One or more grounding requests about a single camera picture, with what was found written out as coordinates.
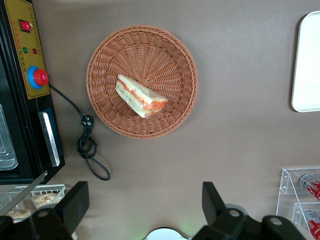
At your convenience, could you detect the beige snack packet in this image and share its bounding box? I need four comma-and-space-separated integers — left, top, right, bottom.
6, 208, 32, 222
32, 192, 65, 208

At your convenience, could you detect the grey metal lever bar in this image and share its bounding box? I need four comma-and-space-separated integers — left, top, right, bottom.
0, 170, 48, 216

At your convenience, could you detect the black sealing machine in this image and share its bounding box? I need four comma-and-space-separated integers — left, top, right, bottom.
0, 0, 66, 186

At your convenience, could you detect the clear acrylic bottle rack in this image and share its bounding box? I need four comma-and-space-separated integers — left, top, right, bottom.
276, 167, 320, 233

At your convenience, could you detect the white wire rack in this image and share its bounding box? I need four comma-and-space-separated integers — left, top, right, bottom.
0, 184, 66, 226

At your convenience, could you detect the silver machine handle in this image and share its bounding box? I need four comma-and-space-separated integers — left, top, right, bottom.
37, 109, 61, 168

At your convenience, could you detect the red cola bottle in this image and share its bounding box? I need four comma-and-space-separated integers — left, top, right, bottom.
298, 173, 320, 201
302, 209, 320, 238

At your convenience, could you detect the cream plastic tray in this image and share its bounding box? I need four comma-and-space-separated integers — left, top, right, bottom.
291, 10, 320, 113

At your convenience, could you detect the red rocker switch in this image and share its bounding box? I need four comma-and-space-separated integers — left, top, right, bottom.
18, 19, 32, 34

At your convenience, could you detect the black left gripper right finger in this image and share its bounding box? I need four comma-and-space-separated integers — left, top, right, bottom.
192, 181, 261, 240

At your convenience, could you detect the black power cable with plug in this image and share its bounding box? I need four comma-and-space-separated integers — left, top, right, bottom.
48, 82, 111, 181

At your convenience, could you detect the round brown wicker basket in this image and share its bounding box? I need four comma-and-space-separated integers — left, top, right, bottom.
86, 24, 200, 140

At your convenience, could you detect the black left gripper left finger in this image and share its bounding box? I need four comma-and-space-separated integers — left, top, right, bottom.
29, 181, 90, 240

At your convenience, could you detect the triangle sandwich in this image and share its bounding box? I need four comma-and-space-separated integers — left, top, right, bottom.
114, 74, 169, 120

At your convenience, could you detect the steel tray in machine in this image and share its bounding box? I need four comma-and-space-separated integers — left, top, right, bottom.
0, 103, 19, 172

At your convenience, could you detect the red emergency stop button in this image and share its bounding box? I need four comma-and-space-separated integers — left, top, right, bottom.
26, 65, 50, 90

